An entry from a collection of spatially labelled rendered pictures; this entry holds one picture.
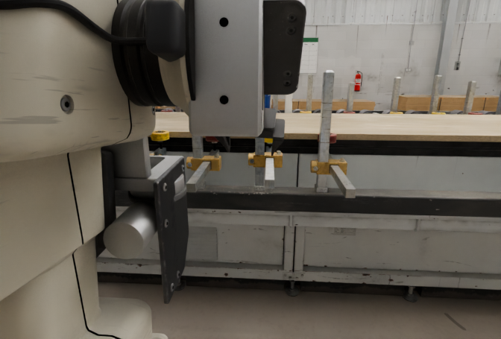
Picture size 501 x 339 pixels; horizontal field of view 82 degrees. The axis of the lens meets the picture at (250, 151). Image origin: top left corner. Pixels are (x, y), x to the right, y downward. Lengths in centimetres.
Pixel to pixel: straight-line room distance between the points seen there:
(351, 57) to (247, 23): 835
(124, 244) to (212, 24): 24
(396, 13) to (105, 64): 884
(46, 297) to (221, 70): 24
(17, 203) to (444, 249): 177
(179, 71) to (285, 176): 123
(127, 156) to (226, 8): 21
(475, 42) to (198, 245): 906
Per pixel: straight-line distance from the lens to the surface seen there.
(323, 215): 127
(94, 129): 21
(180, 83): 21
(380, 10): 887
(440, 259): 186
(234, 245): 162
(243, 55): 20
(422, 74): 920
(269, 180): 90
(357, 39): 861
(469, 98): 261
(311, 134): 134
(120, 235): 34
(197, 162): 117
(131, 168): 36
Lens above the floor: 116
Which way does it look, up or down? 15 degrees down
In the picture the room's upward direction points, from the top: straight up
